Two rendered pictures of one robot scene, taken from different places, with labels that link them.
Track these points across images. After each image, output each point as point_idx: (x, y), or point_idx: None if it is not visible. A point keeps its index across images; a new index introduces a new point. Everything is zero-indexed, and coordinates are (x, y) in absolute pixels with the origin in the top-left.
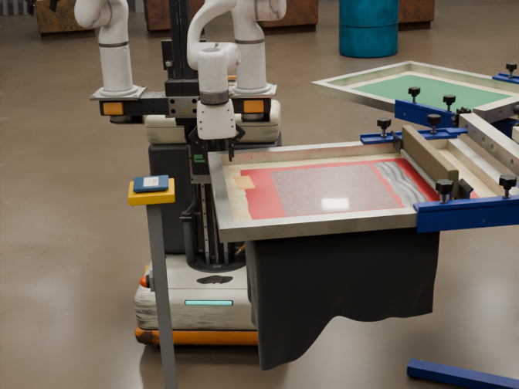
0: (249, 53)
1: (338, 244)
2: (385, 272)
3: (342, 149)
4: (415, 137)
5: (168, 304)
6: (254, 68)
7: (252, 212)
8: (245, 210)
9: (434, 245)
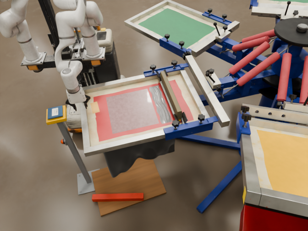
0: (89, 41)
1: None
2: (154, 145)
3: (136, 80)
4: (165, 82)
5: (74, 147)
6: (92, 47)
7: (98, 132)
8: (95, 130)
9: None
